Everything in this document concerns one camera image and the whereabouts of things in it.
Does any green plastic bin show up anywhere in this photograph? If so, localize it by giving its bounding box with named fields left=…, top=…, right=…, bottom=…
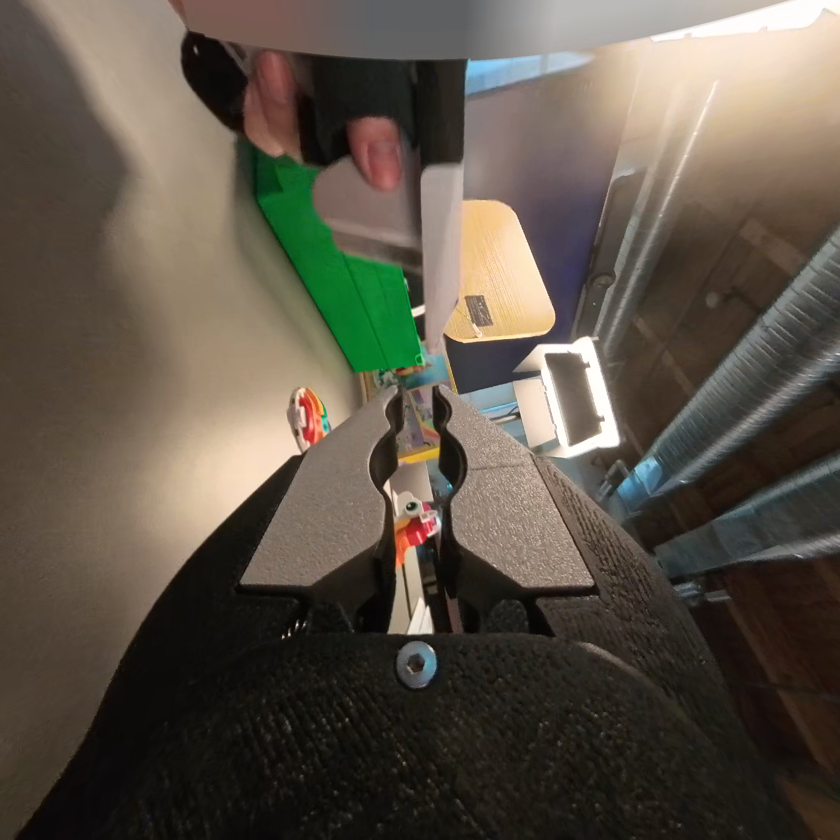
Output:
left=235, top=136, right=425, bottom=374

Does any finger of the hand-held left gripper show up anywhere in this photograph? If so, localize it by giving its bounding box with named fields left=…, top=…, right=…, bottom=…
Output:
left=420, top=163, right=465, bottom=350
left=312, top=153, right=423, bottom=252

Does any silver ventilation duct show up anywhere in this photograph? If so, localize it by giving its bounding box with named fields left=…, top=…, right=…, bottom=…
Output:
left=655, top=451, right=840, bottom=580
left=616, top=226, right=840, bottom=522

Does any white lego unicorn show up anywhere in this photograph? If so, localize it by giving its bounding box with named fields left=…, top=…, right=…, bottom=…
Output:
left=392, top=488, right=442, bottom=567

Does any person's left hand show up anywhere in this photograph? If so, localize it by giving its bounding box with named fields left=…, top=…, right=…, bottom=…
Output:
left=241, top=51, right=404, bottom=194

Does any light wooden board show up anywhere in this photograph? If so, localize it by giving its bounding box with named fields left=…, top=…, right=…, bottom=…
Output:
left=444, top=199, right=557, bottom=343

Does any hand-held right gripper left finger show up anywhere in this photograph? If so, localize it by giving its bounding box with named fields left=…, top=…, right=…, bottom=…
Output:
left=238, top=385, right=404, bottom=622

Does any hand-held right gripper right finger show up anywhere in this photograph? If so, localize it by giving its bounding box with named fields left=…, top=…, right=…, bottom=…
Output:
left=433, top=385, right=600, bottom=614

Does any rainbow lego disc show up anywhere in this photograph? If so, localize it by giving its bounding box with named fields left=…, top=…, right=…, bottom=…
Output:
left=285, top=386, right=333, bottom=455

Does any white studio light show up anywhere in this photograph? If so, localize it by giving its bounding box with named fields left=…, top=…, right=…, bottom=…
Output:
left=511, top=335, right=622, bottom=459

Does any yellow lego box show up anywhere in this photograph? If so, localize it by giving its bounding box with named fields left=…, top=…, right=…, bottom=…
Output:
left=359, top=354, right=458, bottom=465

